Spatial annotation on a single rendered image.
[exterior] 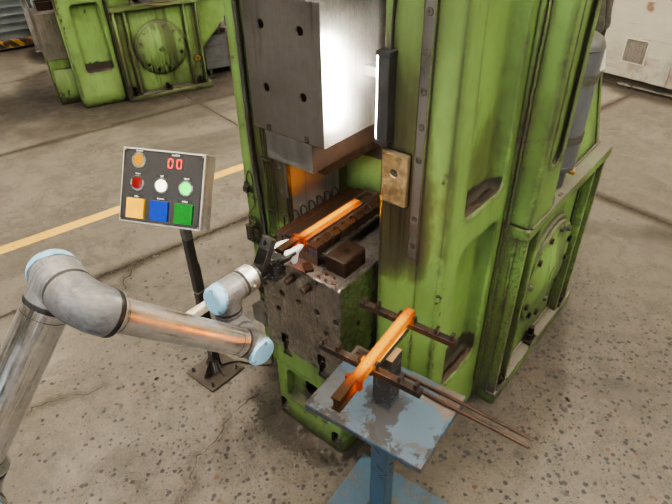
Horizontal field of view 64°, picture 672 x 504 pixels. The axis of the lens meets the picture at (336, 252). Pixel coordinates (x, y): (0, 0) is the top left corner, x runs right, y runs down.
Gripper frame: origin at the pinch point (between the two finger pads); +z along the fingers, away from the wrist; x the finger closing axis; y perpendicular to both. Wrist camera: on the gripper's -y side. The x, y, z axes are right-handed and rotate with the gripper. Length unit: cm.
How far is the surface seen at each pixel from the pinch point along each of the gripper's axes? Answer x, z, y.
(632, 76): -21, 543, 87
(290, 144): -1.4, 2.9, -34.5
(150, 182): -59, -14, -10
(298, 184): -18.7, 22.5, -6.4
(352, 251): 17.1, 10.0, 1.9
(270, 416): -17, -8, 100
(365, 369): 52, -29, 2
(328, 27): 13, 6, -70
